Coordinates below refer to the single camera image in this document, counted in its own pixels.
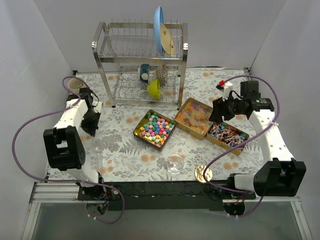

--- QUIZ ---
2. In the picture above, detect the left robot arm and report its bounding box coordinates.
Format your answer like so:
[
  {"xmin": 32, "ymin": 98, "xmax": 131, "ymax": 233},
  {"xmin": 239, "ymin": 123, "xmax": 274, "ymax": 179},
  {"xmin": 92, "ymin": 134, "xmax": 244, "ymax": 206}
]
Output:
[{"xmin": 43, "ymin": 87, "xmax": 107, "ymax": 200}]

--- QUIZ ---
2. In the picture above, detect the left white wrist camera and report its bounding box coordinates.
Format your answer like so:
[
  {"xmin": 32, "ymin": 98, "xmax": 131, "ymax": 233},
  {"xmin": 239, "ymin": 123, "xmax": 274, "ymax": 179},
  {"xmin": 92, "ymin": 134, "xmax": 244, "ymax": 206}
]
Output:
[{"xmin": 92, "ymin": 101, "xmax": 103, "ymax": 114}]

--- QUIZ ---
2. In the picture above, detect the cream patterned plate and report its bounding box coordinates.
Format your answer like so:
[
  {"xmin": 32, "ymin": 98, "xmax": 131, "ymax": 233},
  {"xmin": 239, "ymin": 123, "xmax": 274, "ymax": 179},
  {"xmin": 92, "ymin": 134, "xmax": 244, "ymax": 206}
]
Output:
[{"xmin": 160, "ymin": 23, "xmax": 175, "ymax": 57}]

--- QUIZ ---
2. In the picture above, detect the blue plate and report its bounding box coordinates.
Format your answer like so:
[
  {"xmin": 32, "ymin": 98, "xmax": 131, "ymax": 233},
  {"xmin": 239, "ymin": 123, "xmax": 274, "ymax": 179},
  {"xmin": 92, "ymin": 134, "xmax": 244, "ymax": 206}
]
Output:
[{"xmin": 153, "ymin": 5, "xmax": 165, "ymax": 56}]

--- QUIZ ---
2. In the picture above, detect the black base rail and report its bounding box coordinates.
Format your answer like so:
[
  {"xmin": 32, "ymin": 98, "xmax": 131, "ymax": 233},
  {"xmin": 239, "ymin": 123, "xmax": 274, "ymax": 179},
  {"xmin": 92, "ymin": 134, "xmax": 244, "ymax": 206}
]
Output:
[{"xmin": 107, "ymin": 180, "xmax": 242, "ymax": 211}]

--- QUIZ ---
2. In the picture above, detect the gold tin with lollipops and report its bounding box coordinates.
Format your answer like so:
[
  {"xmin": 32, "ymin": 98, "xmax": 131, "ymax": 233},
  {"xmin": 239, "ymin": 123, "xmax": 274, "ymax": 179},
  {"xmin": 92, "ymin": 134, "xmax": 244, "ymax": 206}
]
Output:
[{"xmin": 205, "ymin": 122, "xmax": 250, "ymax": 156}]

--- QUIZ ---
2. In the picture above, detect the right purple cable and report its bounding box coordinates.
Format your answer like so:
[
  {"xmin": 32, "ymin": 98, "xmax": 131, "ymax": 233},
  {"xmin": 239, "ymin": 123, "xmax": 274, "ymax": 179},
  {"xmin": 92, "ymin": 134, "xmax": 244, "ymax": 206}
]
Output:
[{"xmin": 203, "ymin": 75, "xmax": 279, "ymax": 218}]

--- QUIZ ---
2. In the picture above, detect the dark tin with star candies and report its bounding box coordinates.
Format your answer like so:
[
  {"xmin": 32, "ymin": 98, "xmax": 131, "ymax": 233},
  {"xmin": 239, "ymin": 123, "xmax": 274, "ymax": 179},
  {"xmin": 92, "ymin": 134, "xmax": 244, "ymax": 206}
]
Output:
[{"xmin": 133, "ymin": 109, "xmax": 176, "ymax": 152}]

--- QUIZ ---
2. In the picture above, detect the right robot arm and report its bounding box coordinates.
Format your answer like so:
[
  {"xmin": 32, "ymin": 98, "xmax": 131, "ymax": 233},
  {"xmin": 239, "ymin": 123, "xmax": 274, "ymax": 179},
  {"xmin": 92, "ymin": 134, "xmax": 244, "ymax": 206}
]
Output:
[{"xmin": 209, "ymin": 76, "xmax": 307, "ymax": 199}]

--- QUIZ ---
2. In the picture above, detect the teal and white bowl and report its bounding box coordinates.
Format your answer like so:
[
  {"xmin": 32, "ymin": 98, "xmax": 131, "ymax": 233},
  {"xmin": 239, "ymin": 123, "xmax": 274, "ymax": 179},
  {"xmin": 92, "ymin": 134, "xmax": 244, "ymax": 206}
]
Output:
[{"xmin": 137, "ymin": 63, "xmax": 150, "ymax": 83}]

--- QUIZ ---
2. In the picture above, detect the floral ceramic mug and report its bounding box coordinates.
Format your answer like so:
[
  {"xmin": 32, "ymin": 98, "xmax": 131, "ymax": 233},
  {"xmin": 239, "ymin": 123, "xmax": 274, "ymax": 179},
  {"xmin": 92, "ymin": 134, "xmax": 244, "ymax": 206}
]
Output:
[{"xmin": 67, "ymin": 78, "xmax": 87, "ymax": 94}]

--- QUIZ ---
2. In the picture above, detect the floral table mat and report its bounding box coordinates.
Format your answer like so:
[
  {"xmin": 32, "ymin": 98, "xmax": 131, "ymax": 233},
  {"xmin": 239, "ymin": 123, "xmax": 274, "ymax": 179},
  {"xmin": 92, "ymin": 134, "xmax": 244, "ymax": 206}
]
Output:
[{"xmin": 47, "ymin": 68, "xmax": 278, "ymax": 182}]

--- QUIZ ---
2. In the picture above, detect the lime green bowl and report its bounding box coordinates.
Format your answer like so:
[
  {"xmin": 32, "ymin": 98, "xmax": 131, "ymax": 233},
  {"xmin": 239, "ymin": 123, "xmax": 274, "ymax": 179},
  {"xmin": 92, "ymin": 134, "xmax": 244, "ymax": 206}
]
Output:
[{"xmin": 147, "ymin": 79, "xmax": 161, "ymax": 100}]

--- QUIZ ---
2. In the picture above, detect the steel two-tier dish rack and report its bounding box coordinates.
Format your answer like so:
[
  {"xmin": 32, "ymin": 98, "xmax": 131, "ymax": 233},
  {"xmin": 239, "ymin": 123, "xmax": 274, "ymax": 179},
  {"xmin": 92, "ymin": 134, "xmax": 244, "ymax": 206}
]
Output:
[{"xmin": 91, "ymin": 21, "xmax": 189, "ymax": 109}]

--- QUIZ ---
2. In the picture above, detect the gold round lid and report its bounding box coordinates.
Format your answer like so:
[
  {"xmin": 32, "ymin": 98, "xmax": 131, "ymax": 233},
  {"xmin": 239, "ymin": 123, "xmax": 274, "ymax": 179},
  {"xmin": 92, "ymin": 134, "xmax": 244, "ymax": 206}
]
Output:
[{"xmin": 194, "ymin": 165, "xmax": 213, "ymax": 184}]

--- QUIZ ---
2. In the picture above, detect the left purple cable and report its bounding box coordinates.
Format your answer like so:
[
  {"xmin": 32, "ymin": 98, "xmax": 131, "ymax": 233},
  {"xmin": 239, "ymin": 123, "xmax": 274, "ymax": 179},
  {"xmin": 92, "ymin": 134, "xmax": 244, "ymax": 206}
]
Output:
[{"xmin": 11, "ymin": 76, "xmax": 126, "ymax": 225}]

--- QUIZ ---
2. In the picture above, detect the clear glass jar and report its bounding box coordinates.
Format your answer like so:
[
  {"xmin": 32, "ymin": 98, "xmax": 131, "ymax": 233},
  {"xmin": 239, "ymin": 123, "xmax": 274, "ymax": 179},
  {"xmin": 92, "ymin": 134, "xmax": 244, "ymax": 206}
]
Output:
[{"xmin": 166, "ymin": 154, "xmax": 185, "ymax": 175}]

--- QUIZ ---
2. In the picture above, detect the purple cable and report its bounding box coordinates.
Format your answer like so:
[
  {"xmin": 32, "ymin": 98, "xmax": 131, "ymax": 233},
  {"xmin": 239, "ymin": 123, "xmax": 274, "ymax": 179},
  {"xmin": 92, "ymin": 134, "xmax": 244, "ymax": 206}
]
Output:
[
  {"xmin": 203, "ymin": 75, "xmax": 279, "ymax": 218},
  {"xmin": 11, "ymin": 76, "xmax": 126, "ymax": 225}
]

